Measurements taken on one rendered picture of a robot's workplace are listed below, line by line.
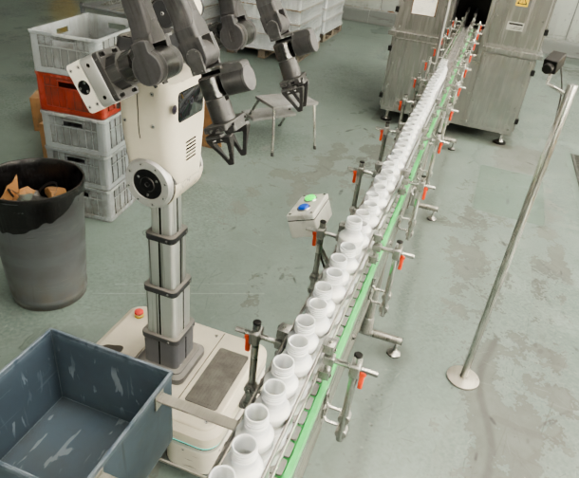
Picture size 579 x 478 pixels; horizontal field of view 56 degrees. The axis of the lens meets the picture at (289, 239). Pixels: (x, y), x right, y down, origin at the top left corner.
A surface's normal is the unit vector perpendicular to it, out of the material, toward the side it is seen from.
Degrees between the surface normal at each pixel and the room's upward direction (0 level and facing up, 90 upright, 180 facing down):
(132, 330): 0
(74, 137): 90
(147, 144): 101
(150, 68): 90
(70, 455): 0
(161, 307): 90
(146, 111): 90
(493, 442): 0
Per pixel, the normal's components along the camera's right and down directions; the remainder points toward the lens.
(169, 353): -0.34, 0.47
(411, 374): 0.10, -0.85
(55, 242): 0.62, 0.51
